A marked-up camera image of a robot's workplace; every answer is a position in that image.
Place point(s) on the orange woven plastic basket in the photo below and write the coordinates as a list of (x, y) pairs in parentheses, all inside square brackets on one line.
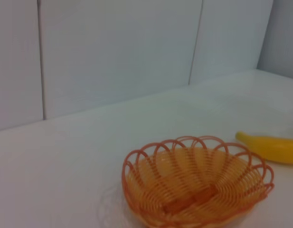
[(196, 197)]

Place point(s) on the yellow banana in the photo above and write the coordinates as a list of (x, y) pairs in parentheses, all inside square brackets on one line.
[(274, 149)]

